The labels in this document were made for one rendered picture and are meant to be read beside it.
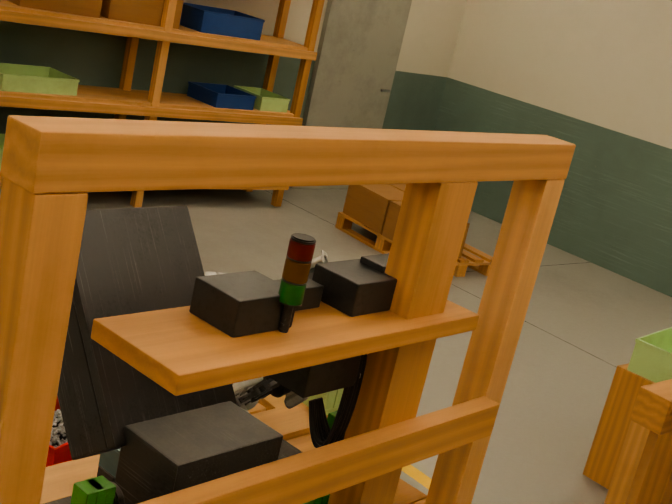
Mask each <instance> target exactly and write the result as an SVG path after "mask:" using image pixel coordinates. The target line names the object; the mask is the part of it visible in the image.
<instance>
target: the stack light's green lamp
mask: <svg viewBox="0 0 672 504"><path fill-rule="evenodd" d="M306 285H307V284H306ZM306 285H303V286H297V285H292V284H289V283H286V282H284V281H283V280H282V279H281V283H280V287H279V292H278V294H279V295H280V299H279V303H280V304H282V305H284V306H288V307H294V308H297V307H301V306H302V303H303V299H304V294H305V290H306Z"/></svg>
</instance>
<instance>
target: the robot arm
mask: <svg viewBox="0 0 672 504"><path fill-rule="evenodd" d="M204 274H205V276H208V275H217V274H226V273H224V272H213V271H207V272H205V273H204ZM232 386H233V390H234V391H236V390H238V389H240V388H242V387H243V388H244V391H242V392H240V393H239V395H240V396H239V397H237V398H236V402H237V406H239V407H240V406H242V405H243V404H245V406H246V408H247V410H250V409H252V408H254V407H255V406H256V404H257V403H258V401H259V399H263V398H265V397H267V396H268V395H270V394H271V395H272V396H274V397H277V398H279V397H282V396H284V395H286V396H285V400H284V403H285V406H286V407H287V408H288V409H291V408H293V407H295V406H297V405H298V404H300V403H302V402H304V401H305V400H307V399H308V398H309V397H306V398H302V397H300V396H299V395H297V394H295V393H294V392H292V391H291V390H289V389H287V388H286V387H284V386H282V385H281V384H279V383H277V382H276V381H274V380H273V379H271V378H269V377H268V376H265V377H260V378H256V379H251V380H247V381H242V382H238V383H233V384H232Z"/></svg>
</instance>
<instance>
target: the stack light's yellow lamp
mask: <svg viewBox="0 0 672 504"><path fill-rule="evenodd" d="M311 263H312V262H311ZM311 263H308V264H303V263H297V262H294V261H291V260H289V259H288V258H287V257H286V260H285V264H284V269H283V273H282V280H283V281H284V282H286V283H289V284H292V285H297V286H303V285H306V284H307V281H308V276H309V272H310V267H311Z"/></svg>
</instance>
